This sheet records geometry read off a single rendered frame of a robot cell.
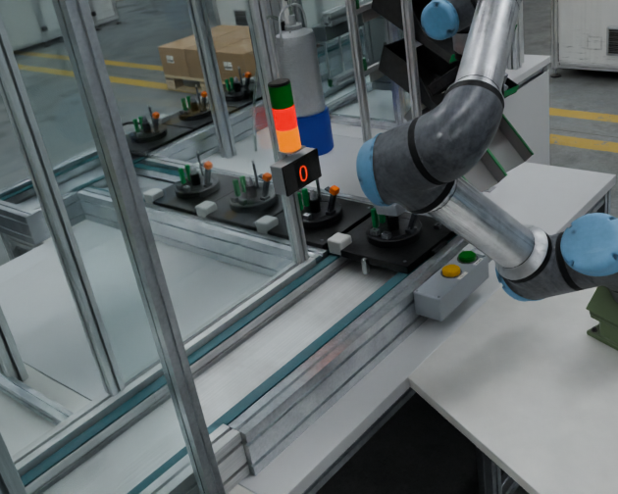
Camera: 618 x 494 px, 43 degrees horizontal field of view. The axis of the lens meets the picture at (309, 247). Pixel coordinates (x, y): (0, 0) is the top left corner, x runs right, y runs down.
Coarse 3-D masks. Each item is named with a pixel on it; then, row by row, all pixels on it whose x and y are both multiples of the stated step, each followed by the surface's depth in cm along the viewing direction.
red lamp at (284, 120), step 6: (288, 108) 169; (294, 108) 171; (276, 114) 170; (282, 114) 169; (288, 114) 170; (294, 114) 171; (276, 120) 171; (282, 120) 170; (288, 120) 170; (294, 120) 171; (276, 126) 172; (282, 126) 171; (288, 126) 171; (294, 126) 172
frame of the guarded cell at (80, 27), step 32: (64, 0) 92; (96, 64) 96; (96, 96) 97; (128, 160) 103; (128, 192) 104; (128, 224) 106; (160, 288) 112; (160, 320) 113; (192, 384) 120; (192, 416) 122; (192, 448) 125
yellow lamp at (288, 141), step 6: (282, 132) 172; (288, 132) 171; (294, 132) 172; (282, 138) 172; (288, 138) 172; (294, 138) 172; (282, 144) 173; (288, 144) 173; (294, 144) 173; (300, 144) 175; (282, 150) 174; (288, 150) 173; (294, 150) 174
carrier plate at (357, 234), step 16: (368, 224) 201; (432, 224) 195; (352, 240) 194; (432, 240) 188; (448, 240) 190; (352, 256) 189; (368, 256) 186; (384, 256) 185; (400, 256) 183; (416, 256) 182
